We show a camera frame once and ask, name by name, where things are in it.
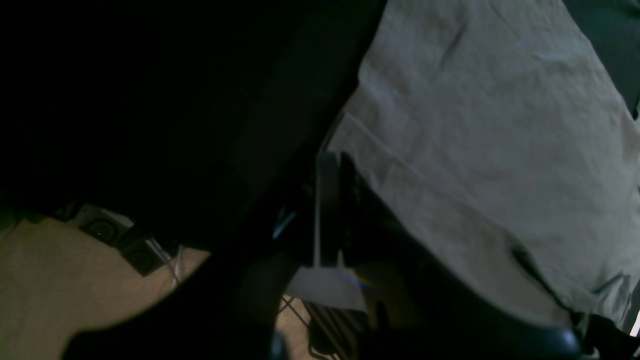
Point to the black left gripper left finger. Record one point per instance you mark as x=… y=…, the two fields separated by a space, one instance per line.
x=227 y=309

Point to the grey T-shirt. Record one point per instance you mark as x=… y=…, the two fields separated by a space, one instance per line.
x=495 y=134

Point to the black table cloth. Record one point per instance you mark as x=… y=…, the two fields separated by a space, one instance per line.
x=180 y=114

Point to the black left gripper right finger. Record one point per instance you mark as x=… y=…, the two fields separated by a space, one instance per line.
x=427 y=312

